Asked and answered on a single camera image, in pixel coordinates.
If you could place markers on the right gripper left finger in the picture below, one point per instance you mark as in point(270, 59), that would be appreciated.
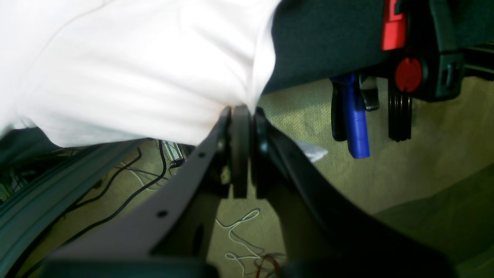
point(167, 236)

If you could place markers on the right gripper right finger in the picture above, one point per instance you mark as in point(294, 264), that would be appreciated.
point(325, 234)

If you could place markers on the pink T-shirt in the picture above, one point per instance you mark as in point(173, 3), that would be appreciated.
point(96, 71)

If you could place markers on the black table cloth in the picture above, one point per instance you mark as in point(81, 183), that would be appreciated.
point(319, 39)

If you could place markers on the red black right clamp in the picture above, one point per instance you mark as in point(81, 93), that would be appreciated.
point(425, 63)

